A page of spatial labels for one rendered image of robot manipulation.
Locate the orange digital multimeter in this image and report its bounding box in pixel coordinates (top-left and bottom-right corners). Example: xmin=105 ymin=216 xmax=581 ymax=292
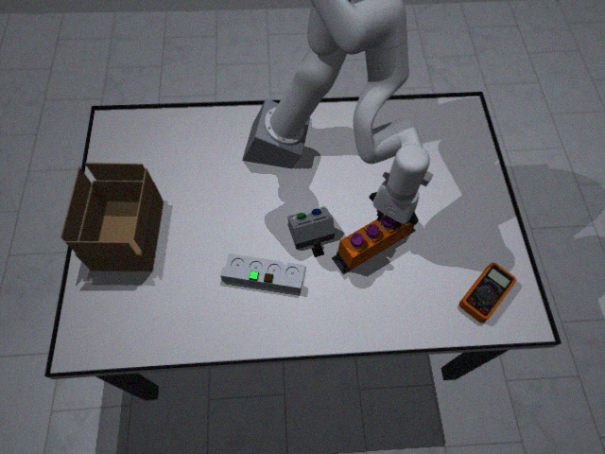
xmin=459 ymin=263 xmax=516 ymax=323

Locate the grey key housing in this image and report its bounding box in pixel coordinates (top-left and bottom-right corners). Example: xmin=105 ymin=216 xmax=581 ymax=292
xmin=287 ymin=206 xmax=335 ymax=257

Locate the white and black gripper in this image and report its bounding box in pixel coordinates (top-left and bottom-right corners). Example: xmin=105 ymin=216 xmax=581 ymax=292
xmin=369 ymin=180 xmax=419 ymax=231

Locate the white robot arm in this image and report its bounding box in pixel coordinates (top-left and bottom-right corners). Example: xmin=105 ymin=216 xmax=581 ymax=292
xmin=264 ymin=0 xmax=434 ymax=201

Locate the brown cardboard box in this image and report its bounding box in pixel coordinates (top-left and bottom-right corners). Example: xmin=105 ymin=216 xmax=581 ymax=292
xmin=60 ymin=163 xmax=164 ymax=271

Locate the grey rectangular panel with round recesses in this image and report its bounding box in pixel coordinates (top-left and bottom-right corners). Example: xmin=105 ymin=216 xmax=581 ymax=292
xmin=220 ymin=253 xmax=305 ymax=294

